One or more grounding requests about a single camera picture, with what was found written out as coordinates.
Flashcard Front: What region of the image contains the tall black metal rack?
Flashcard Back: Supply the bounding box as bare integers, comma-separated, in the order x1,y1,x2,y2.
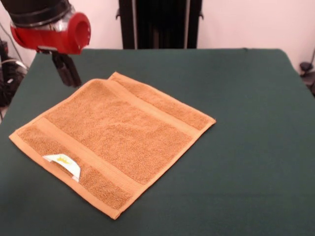
115,0,205,50

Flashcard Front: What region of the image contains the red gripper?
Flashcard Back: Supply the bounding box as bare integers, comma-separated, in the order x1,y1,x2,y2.
10,12,92,88

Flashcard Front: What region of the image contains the tan terry towel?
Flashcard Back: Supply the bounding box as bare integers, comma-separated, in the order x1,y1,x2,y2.
8,71,217,220

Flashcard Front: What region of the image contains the dark green table cloth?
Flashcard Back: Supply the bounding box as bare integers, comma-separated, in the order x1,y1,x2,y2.
0,48,315,236

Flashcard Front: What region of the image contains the black cable tangle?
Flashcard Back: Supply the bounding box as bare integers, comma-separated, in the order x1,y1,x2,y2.
0,22,29,108

